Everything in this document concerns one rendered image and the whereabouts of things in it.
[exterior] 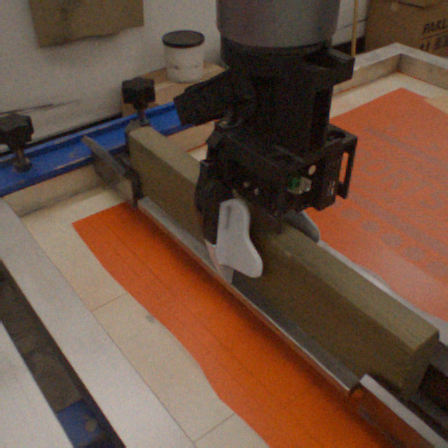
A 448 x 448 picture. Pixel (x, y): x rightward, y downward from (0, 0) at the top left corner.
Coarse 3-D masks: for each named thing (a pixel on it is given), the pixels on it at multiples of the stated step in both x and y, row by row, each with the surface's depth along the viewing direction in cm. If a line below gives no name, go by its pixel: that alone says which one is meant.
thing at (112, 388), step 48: (384, 48) 92; (192, 144) 70; (48, 192) 60; (0, 240) 51; (48, 288) 45; (48, 336) 43; (96, 336) 41; (96, 384) 38; (144, 384) 38; (144, 432) 35
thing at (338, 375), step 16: (144, 208) 54; (160, 208) 54; (160, 224) 52; (176, 224) 52; (176, 240) 51; (192, 240) 50; (192, 256) 49; (208, 256) 48; (240, 288) 45; (256, 304) 43; (272, 320) 42; (288, 320) 42; (288, 336) 41; (304, 336) 41; (304, 352) 40; (320, 352) 39; (320, 368) 39; (336, 368) 38; (336, 384) 38; (352, 384) 37
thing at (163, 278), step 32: (384, 96) 84; (416, 96) 84; (352, 128) 76; (416, 128) 76; (96, 224) 58; (128, 224) 58; (320, 224) 58; (96, 256) 54; (128, 256) 54; (160, 256) 54; (128, 288) 50; (160, 288) 50; (192, 288) 50; (224, 288) 50; (160, 320) 47; (192, 320) 47
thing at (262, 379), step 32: (352, 256) 54; (384, 256) 54; (416, 288) 50; (224, 320) 47; (256, 320) 47; (192, 352) 44; (224, 352) 44; (256, 352) 44; (288, 352) 44; (224, 384) 42; (256, 384) 42; (288, 384) 42; (320, 384) 42; (256, 416) 40; (288, 416) 40; (320, 416) 40; (352, 416) 40
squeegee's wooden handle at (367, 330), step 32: (160, 160) 50; (192, 160) 49; (160, 192) 52; (192, 192) 47; (192, 224) 49; (256, 224) 41; (288, 224) 41; (288, 256) 39; (320, 256) 38; (256, 288) 44; (288, 288) 40; (320, 288) 37; (352, 288) 36; (320, 320) 38; (352, 320) 35; (384, 320) 33; (416, 320) 33; (352, 352) 37; (384, 352) 34; (416, 352) 32; (416, 384) 36
